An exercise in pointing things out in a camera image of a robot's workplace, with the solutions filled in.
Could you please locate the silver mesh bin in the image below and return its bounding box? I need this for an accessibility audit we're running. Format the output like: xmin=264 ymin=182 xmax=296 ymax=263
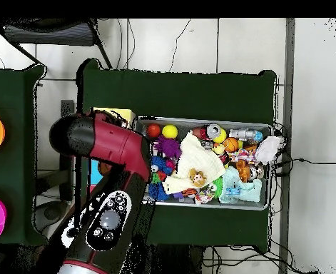
xmin=134 ymin=116 xmax=273 ymax=211

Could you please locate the wooden box with three holes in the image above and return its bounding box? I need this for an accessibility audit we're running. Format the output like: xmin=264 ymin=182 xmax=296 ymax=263
xmin=88 ymin=106 xmax=136 ymax=195

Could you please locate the purple spiky ball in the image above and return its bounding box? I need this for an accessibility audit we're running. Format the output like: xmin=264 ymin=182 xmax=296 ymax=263
xmin=153 ymin=134 xmax=182 ymax=159

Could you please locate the yellow ball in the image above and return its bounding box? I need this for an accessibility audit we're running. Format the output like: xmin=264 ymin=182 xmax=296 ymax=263
xmin=161 ymin=124 xmax=179 ymax=140

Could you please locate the red ball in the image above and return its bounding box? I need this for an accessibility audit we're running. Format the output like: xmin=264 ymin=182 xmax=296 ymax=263
xmin=146 ymin=123 xmax=162 ymax=139

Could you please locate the cream waffle cloth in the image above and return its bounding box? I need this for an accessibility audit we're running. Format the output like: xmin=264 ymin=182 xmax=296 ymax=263
xmin=162 ymin=131 xmax=227 ymax=195

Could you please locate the brown monkey plush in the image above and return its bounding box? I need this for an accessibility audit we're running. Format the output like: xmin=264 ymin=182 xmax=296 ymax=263
xmin=188 ymin=168 xmax=208 ymax=188

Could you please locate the black soda can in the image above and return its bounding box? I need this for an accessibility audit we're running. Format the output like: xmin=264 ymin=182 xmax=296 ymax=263
xmin=205 ymin=123 xmax=223 ymax=139

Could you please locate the dark green table cloth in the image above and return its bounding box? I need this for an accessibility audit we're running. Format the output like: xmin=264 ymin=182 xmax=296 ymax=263
xmin=76 ymin=58 xmax=277 ymax=252
xmin=0 ymin=64 xmax=50 ymax=247

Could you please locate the orange toy basketball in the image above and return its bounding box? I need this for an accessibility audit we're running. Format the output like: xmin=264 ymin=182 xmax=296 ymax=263
xmin=222 ymin=137 xmax=240 ymax=153

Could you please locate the cloth with coloured dots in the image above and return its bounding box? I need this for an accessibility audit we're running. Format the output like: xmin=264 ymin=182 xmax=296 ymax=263
xmin=227 ymin=148 xmax=260 ymax=166

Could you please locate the mint green cloth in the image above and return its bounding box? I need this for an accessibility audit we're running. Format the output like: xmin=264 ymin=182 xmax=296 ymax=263
xmin=218 ymin=166 xmax=263 ymax=204

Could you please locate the black panel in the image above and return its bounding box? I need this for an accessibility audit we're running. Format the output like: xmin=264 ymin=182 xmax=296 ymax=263
xmin=59 ymin=99 xmax=75 ymax=201

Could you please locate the black mesh chair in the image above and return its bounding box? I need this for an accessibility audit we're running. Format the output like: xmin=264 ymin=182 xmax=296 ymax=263
xmin=0 ymin=18 xmax=113 ymax=70

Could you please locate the black cable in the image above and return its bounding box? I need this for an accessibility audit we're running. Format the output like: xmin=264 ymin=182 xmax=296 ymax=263
xmin=273 ymin=157 xmax=336 ymax=169

